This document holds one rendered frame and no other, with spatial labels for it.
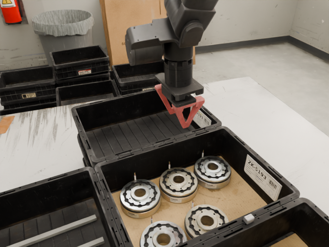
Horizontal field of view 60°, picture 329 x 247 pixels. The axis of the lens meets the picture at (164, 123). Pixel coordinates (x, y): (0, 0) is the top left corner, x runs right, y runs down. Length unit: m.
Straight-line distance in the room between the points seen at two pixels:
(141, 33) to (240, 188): 0.50
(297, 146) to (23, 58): 3.01
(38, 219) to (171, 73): 0.48
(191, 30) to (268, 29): 3.95
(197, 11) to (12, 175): 0.88
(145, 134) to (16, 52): 2.73
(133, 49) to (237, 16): 3.58
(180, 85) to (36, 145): 0.80
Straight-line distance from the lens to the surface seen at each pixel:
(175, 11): 0.49
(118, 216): 0.62
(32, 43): 3.51
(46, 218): 0.79
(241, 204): 0.79
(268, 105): 1.47
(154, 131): 1.00
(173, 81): 0.57
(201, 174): 0.80
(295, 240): 0.76
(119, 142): 0.95
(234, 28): 4.09
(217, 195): 0.79
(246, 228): 0.62
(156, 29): 0.52
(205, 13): 0.48
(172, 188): 0.76
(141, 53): 0.52
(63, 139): 1.23
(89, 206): 0.79
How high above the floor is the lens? 1.42
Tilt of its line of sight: 35 degrees down
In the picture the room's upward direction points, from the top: straight up
